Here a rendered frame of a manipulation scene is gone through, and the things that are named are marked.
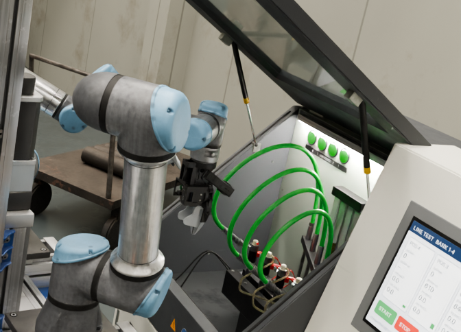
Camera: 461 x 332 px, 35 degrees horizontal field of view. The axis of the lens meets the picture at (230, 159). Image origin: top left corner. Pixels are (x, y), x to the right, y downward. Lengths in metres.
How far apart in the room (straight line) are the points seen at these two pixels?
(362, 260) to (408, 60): 2.50
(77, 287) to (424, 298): 0.78
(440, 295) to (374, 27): 2.92
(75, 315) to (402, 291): 0.76
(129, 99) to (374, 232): 0.81
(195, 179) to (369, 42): 2.74
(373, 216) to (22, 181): 0.87
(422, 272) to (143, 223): 0.68
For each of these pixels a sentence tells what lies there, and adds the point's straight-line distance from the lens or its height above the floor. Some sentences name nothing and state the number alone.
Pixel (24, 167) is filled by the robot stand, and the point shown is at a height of 1.36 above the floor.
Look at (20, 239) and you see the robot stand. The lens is 1.80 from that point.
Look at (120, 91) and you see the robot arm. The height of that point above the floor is 1.65.
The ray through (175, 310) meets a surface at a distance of 2.16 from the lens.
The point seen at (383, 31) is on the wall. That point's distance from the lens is 4.42.
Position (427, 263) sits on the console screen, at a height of 1.34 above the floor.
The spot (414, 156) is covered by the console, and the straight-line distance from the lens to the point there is 1.86.
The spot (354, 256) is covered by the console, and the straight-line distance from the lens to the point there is 1.92.
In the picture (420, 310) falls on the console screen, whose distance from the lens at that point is 1.76.
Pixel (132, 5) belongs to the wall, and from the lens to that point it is 6.85.
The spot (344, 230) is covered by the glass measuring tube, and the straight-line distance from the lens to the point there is 2.29.
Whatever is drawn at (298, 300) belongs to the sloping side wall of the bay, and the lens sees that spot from 1.95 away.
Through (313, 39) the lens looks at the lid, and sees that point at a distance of 1.64.
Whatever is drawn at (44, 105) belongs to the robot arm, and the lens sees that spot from 1.97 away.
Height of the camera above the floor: 1.96
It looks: 17 degrees down
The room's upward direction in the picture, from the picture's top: 12 degrees clockwise
